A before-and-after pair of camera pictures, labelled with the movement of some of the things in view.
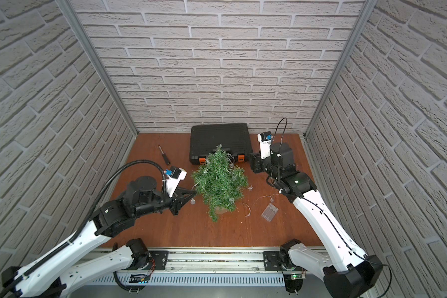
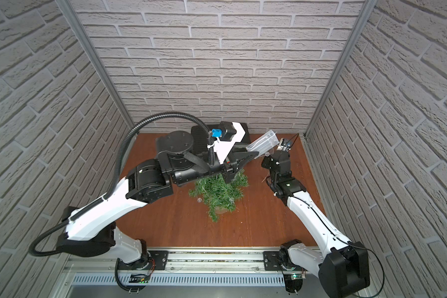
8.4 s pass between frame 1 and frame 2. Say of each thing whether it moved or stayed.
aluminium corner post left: stayed
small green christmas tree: stayed
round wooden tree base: stayed
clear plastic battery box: moved
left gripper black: moved
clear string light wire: moved
